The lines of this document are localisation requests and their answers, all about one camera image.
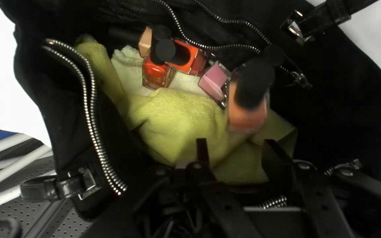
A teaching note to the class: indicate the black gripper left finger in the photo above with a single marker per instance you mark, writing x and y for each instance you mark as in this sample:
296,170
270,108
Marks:
212,198

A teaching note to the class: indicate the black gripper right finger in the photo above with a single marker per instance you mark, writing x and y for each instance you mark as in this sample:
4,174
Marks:
314,202

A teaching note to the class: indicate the pink nail polish bottle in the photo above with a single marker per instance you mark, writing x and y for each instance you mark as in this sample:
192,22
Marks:
216,82

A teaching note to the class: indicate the yellow cloth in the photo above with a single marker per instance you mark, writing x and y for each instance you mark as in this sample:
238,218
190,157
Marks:
177,123

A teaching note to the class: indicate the grey perforated base plate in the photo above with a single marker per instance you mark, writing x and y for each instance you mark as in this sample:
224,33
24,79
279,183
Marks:
19,215

